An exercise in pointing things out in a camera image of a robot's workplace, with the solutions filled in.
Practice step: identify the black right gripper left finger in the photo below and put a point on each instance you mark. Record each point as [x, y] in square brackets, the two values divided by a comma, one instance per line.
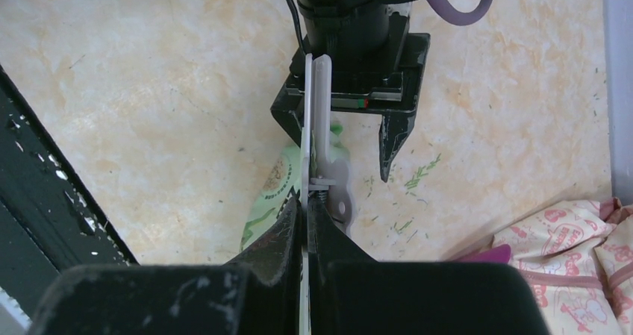
[256, 292]

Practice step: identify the green cat litter bag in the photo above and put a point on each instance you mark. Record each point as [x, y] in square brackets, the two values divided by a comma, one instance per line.
[286, 176]

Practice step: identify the black bag clip strip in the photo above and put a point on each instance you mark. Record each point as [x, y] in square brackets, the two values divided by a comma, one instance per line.
[324, 169]

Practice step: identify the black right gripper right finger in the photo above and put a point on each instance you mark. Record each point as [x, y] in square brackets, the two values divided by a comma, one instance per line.
[352, 293]

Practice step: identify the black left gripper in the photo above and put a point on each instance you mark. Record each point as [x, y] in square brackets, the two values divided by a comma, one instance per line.
[378, 64]

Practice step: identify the pink patterned cloth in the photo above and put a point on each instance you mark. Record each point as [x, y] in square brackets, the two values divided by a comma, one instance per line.
[577, 258]

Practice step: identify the purple plastic scoop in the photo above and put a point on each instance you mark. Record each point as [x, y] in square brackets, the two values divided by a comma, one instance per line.
[496, 254]

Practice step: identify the spilled green litter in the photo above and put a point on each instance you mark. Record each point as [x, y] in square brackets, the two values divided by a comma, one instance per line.
[396, 211]

